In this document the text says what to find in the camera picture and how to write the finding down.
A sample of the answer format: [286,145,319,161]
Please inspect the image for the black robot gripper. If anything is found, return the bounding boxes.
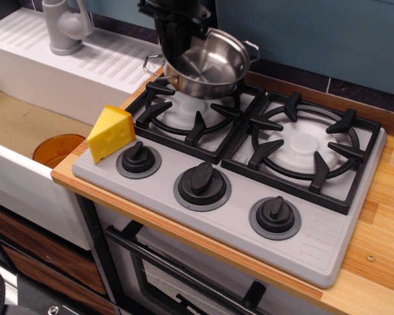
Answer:
[138,0,211,62]

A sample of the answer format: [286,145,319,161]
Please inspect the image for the stainless steel pot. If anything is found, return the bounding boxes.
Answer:
[142,28,261,99]

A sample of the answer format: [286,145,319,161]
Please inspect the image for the yellow toy cheese wedge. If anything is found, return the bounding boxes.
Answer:
[86,105,136,164]

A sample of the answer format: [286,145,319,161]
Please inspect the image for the black left stove knob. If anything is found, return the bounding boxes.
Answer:
[116,141,162,180]

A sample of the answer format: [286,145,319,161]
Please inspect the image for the black stove knob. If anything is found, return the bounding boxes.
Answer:
[116,141,162,180]
[173,162,232,212]
[249,196,301,241]

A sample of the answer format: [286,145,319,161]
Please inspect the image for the black middle stove knob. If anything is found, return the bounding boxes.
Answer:
[173,162,232,212]

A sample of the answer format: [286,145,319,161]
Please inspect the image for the grey toy stove top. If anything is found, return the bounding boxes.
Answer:
[72,78,387,287]

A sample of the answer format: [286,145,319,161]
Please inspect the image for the black right stove knob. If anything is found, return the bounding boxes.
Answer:
[249,196,301,241]

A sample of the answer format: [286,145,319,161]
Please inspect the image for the black left burner grate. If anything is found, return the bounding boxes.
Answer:
[126,79,266,164]

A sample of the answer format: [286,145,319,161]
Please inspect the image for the black burner grate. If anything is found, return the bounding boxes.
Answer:
[222,92,387,215]
[126,79,266,164]

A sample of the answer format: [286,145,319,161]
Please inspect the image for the grey toy faucet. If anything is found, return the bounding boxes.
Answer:
[42,0,93,56]

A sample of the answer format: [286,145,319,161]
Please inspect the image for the white toy sink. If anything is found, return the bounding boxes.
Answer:
[0,9,160,250]

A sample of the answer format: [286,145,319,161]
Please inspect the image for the black right burner grate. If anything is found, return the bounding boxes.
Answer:
[222,92,387,215]

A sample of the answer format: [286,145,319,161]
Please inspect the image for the wooden drawer fronts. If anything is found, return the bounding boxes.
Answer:
[0,202,119,315]

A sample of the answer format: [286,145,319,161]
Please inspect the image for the oven door with black handle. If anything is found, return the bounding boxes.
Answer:
[104,220,322,314]

